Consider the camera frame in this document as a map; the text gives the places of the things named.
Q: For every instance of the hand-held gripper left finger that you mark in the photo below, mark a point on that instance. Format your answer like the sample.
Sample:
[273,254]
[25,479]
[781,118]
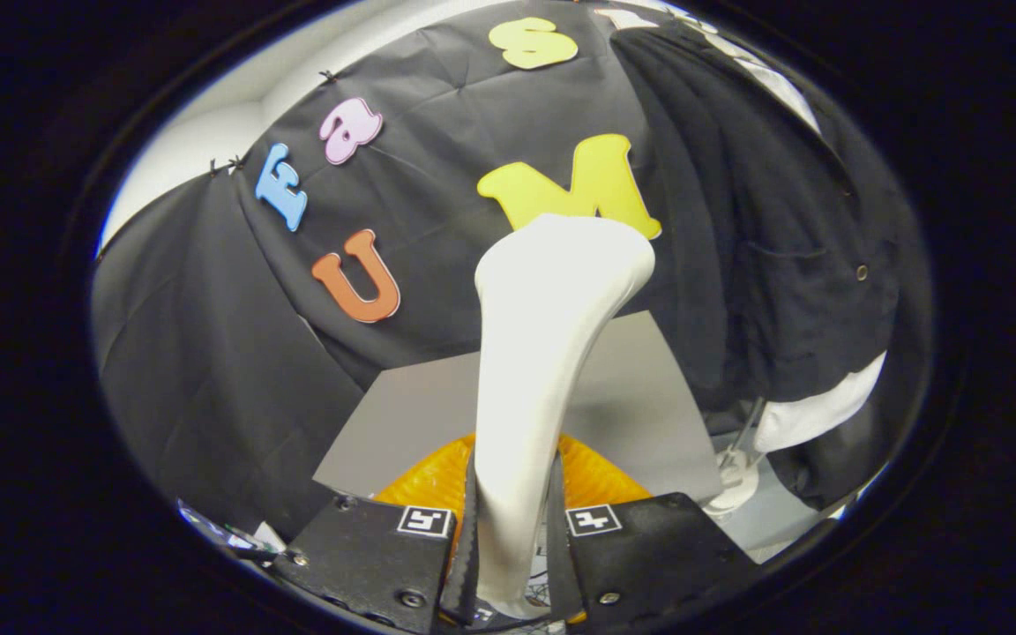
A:
[464,564]

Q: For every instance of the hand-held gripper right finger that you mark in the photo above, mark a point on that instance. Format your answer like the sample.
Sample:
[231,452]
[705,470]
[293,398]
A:
[561,564]

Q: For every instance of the white garment steamer head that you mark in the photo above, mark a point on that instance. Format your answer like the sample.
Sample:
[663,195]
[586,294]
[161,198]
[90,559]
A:
[543,353]

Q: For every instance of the black jacket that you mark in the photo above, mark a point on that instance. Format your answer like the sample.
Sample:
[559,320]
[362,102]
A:
[737,220]

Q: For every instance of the grey cabinet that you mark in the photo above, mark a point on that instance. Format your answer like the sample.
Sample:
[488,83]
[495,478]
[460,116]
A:
[402,423]

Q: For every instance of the white floor stand base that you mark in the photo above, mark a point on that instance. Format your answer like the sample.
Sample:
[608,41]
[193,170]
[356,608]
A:
[733,481]

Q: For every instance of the black backdrop cloth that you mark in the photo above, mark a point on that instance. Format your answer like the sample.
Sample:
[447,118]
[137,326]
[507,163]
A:
[208,353]

